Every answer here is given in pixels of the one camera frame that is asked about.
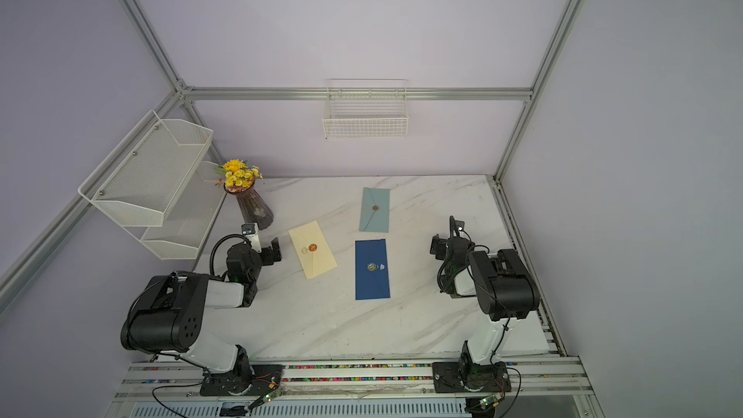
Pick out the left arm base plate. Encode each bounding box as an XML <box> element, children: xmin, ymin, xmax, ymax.
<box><xmin>199</xmin><ymin>364</ymin><xmax>284</xmax><ymax>397</ymax></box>

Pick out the dark blue envelope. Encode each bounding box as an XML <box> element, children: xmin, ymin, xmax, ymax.
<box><xmin>354</xmin><ymin>239</ymin><xmax>391</xmax><ymax>301</ymax></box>

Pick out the teal envelope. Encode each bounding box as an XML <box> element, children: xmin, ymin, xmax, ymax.
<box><xmin>359</xmin><ymin>188</ymin><xmax>390</xmax><ymax>233</ymax></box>

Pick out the aluminium front rail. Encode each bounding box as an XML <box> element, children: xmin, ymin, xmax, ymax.
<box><xmin>106</xmin><ymin>356</ymin><xmax>605</xmax><ymax>417</ymax></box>

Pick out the white wire wall basket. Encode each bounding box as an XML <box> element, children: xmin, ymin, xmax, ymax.
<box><xmin>322</xmin><ymin>79</ymin><xmax>409</xmax><ymax>140</ymax></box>

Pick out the dark glass vase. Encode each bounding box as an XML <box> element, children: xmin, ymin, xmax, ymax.
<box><xmin>234</xmin><ymin>188</ymin><xmax>274</xmax><ymax>230</ymax></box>

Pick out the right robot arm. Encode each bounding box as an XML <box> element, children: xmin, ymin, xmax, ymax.
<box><xmin>430</xmin><ymin>217</ymin><xmax>541</xmax><ymax>394</ymax></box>

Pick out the yellow flower bouquet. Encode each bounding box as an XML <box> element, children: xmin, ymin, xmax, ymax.
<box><xmin>215</xmin><ymin>160</ymin><xmax>263</xmax><ymax>194</ymax></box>

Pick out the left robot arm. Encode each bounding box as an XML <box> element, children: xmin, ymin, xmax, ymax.
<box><xmin>120</xmin><ymin>223</ymin><xmax>282</xmax><ymax>379</ymax></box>

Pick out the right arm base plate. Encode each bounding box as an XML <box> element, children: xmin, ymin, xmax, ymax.
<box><xmin>431</xmin><ymin>342</ymin><xmax>512</xmax><ymax>393</ymax></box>

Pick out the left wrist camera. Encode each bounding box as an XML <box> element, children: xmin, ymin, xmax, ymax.
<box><xmin>245</xmin><ymin>233</ymin><xmax>262</xmax><ymax>254</ymax></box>

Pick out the white mesh two-tier shelf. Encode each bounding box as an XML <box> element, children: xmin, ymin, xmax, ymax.
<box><xmin>79</xmin><ymin>111</ymin><xmax>226</xmax><ymax>260</ymax></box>

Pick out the cream envelope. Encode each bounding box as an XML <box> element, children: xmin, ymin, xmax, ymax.
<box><xmin>289</xmin><ymin>221</ymin><xmax>338</xmax><ymax>280</ymax></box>

